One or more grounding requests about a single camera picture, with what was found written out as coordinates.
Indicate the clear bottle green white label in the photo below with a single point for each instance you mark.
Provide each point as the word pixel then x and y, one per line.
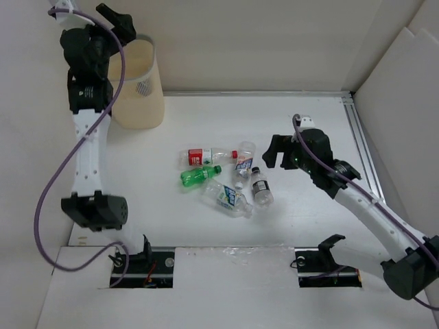
pixel 225 199

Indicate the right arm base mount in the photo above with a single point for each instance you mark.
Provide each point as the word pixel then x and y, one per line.
pixel 316 267

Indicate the green plastic bottle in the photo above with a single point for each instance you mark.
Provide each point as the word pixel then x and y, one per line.
pixel 199 175

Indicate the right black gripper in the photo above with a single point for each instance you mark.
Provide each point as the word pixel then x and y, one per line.
pixel 279 143

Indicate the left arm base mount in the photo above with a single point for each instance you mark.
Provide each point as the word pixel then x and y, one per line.
pixel 156 272

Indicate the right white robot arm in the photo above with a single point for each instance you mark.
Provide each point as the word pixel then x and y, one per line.
pixel 406 259

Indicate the clear bottle red label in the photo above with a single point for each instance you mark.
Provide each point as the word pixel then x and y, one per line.
pixel 198 157

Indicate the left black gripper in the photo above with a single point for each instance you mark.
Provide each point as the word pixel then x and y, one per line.
pixel 121 22

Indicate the clear bottle black label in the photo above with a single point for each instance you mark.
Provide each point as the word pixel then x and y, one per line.
pixel 260 188

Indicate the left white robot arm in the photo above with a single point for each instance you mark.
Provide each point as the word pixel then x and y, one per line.
pixel 91 205

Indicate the clear bottle orange blue label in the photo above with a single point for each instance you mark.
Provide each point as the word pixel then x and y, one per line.
pixel 243 165

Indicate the beige plastic waste bin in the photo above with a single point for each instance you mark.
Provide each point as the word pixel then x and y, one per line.
pixel 140 104

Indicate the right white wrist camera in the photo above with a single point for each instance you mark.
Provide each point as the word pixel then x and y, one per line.
pixel 304 122

